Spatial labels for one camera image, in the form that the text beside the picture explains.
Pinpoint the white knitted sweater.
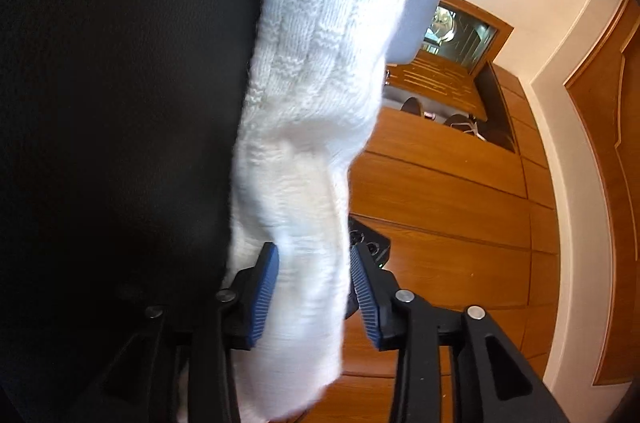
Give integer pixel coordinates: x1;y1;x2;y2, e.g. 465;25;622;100
227;0;405;422

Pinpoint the black power strip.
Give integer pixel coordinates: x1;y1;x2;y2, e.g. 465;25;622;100
348;216;392;267

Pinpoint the wooden wardrobe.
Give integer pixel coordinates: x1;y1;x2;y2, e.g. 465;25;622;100
294;0;561;423

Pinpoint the wooden door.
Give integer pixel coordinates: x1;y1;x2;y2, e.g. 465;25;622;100
565;0;639;385

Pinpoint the black leather bench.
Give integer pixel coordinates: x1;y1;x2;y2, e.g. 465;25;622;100
1;0;262;422

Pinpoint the grey wooden armchair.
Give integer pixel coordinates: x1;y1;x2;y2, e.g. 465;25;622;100
386;0;440;66

